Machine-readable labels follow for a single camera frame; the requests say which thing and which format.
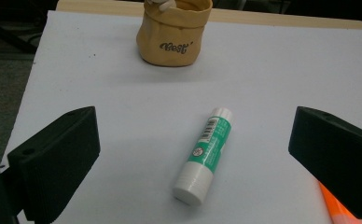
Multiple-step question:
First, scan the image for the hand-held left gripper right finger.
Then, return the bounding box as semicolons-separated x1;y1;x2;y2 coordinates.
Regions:
287;105;362;222

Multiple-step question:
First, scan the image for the white table mat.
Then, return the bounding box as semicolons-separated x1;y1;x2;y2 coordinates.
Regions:
0;9;362;224

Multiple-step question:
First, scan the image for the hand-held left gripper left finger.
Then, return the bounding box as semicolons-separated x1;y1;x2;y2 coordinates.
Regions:
7;105;102;224

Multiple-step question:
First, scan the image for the orange highlighter pen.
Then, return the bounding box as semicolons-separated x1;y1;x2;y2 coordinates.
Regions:
318;181;362;224

